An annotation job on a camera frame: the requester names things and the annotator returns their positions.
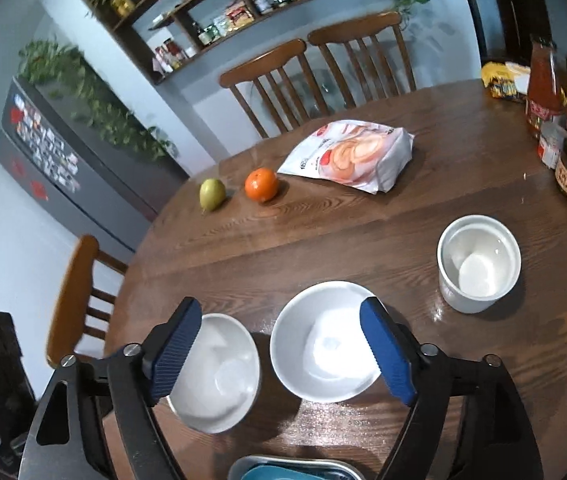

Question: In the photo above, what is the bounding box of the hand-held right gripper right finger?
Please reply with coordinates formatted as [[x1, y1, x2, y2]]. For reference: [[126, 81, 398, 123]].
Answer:
[[359, 296, 547, 480]]

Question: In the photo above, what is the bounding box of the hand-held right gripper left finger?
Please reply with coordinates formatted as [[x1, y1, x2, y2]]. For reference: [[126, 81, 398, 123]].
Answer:
[[21, 296, 203, 480]]

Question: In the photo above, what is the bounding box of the beige ribbed bowl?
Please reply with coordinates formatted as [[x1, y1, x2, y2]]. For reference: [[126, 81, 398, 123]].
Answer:
[[166, 312, 262, 435]]

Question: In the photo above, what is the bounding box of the white round bowl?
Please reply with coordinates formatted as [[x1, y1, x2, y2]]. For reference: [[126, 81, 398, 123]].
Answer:
[[270, 281, 387, 403]]

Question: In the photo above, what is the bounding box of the white ceramic pot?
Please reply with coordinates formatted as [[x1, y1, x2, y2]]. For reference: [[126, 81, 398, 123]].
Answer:
[[437, 215, 521, 314]]

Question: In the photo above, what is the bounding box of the large patterned square plate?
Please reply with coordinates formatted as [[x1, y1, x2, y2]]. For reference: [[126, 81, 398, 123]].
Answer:
[[227, 454, 364, 480]]

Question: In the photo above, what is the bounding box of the wooden chair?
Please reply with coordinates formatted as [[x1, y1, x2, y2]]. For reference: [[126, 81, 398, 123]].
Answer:
[[220, 39, 314, 138], [46, 235, 129, 368], [307, 11, 417, 111]]

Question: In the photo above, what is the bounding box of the green pear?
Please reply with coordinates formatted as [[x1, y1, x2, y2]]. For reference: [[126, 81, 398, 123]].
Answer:
[[200, 178, 227, 209]]

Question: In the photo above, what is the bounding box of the grey refrigerator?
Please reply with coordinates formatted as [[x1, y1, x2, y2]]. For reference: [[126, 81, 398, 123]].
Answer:
[[0, 76, 189, 253]]

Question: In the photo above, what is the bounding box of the orange fruit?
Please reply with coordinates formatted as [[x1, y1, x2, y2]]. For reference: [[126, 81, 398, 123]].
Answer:
[[244, 167, 280, 203]]

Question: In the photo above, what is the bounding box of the white snack bag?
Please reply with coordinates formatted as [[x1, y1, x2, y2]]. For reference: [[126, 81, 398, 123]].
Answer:
[[278, 120, 414, 195]]

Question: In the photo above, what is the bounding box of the group of fridge photo magnets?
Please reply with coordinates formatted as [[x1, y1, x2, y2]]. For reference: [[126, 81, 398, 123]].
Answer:
[[11, 95, 82, 191]]

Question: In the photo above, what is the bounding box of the trailing green plant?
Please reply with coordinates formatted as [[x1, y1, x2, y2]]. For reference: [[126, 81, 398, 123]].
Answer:
[[18, 40, 177, 161]]

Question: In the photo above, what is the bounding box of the small red label jar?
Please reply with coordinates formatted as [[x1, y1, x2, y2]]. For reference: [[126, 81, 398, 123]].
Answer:
[[537, 122, 567, 168]]

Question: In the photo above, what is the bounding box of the group of red jars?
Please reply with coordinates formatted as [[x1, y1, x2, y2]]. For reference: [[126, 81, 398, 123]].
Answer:
[[154, 40, 187, 73]]

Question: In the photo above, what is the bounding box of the yellow snack packet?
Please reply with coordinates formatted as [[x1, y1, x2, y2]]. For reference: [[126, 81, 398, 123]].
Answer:
[[481, 60, 531, 103]]

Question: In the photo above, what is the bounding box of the red sauce bottle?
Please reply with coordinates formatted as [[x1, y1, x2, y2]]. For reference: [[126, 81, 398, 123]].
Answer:
[[526, 35, 567, 140]]

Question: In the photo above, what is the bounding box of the orange food packet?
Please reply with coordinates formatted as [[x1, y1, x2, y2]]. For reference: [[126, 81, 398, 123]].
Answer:
[[226, 2, 255, 28]]

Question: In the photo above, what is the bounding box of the dark wooden door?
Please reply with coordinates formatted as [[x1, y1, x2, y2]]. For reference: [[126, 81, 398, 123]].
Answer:
[[456, 0, 551, 63]]

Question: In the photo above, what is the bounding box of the wooden wall shelf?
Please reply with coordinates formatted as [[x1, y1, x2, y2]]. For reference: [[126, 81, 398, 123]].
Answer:
[[61, 0, 399, 86]]

